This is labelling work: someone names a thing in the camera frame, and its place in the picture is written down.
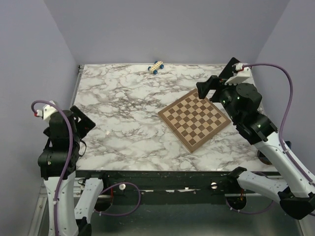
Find black table front rail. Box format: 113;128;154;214
76;170;241;206

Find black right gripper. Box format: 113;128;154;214
196;74;243;122

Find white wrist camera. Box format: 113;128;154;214
224;62;252;85
34;104;57;123

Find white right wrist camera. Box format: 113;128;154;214
224;62;252;85

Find toy brick car blue wheels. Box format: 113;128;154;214
148;61;164;75

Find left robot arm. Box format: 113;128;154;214
38;106;109;236

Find purple-edged black smartphone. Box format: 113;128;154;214
219;57;240;80

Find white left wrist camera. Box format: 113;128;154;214
34;104;57;123

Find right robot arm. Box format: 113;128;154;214
196;76;315;220

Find wooden chessboard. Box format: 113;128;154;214
158;89;231;153

